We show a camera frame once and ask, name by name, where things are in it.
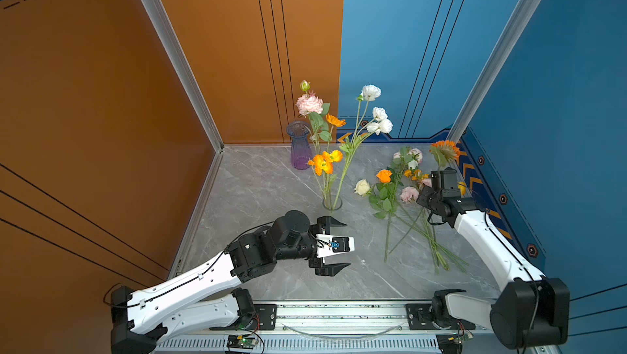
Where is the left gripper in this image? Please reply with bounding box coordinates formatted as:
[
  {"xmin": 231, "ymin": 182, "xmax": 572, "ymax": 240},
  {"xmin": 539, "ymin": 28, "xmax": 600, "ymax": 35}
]
[{"xmin": 273, "ymin": 215, "xmax": 352, "ymax": 275}]

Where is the pale pink rose stem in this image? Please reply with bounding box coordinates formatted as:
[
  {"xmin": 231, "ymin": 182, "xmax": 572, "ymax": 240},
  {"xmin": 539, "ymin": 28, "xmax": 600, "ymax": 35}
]
[{"xmin": 388, "ymin": 187, "xmax": 468, "ymax": 273}]

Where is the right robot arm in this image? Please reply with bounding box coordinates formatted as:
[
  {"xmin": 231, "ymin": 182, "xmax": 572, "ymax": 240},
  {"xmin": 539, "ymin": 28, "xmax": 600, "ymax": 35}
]
[{"xmin": 417, "ymin": 168, "xmax": 570, "ymax": 350}]

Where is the clear glass vase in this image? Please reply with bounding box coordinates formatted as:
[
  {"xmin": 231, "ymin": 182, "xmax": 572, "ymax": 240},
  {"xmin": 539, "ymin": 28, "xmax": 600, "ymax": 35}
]
[{"xmin": 323, "ymin": 184, "xmax": 343, "ymax": 211}]

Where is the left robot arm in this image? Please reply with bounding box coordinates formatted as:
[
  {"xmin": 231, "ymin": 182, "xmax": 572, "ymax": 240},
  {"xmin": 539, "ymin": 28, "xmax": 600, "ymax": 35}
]
[{"xmin": 106, "ymin": 210, "xmax": 356, "ymax": 353}]

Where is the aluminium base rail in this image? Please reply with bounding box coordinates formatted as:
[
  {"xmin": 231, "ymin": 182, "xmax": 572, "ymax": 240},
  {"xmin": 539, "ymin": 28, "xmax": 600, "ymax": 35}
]
[{"xmin": 155, "ymin": 300, "xmax": 509, "ymax": 353}]

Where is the orange gerbera stem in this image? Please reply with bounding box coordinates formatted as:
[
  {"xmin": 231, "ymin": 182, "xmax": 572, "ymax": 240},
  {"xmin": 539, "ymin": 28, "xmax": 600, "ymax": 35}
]
[{"xmin": 429, "ymin": 140, "xmax": 461, "ymax": 170}]

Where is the cream rose stem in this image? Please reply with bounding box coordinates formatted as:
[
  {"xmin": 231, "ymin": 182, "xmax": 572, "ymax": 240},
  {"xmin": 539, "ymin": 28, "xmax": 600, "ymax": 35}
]
[{"xmin": 354, "ymin": 179, "xmax": 372, "ymax": 197}]

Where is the orange ranunculus stem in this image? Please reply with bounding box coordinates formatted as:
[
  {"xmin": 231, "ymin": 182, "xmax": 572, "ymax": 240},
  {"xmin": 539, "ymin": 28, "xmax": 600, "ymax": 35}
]
[{"xmin": 368, "ymin": 169, "xmax": 398, "ymax": 263}]

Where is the yellow flower stem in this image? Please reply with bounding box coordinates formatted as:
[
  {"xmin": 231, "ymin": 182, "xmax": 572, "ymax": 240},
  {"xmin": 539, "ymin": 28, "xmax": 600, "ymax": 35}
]
[{"xmin": 458, "ymin": 182, "xmax": 467, "ymax": 197}]

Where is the small circuit board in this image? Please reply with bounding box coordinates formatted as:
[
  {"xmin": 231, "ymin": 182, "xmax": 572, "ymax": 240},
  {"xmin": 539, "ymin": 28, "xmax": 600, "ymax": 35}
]
[{"xmin": 225, "ymin": 334, "xmax": 261, "ymax": 353}]

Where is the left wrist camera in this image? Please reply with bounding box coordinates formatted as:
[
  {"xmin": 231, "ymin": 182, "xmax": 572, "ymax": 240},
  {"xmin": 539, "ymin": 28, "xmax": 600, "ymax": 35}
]
[{"xmin": 328, "ymin": 238, "xmax": 345, "ymax": 253}]

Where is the purple glass vase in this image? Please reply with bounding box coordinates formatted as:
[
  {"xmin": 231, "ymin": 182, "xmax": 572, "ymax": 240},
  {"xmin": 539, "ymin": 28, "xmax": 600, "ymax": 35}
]
[{"xmin": 286, "ymin": 121, "xmax": 314, "ymax": 170}]

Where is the pink white bud stem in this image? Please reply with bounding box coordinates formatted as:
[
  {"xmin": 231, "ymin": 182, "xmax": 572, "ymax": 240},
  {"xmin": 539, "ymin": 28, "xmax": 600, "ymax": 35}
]
[{"xmin": 392, "ymin": 147, "xmax": 424, "ymax": 181}]

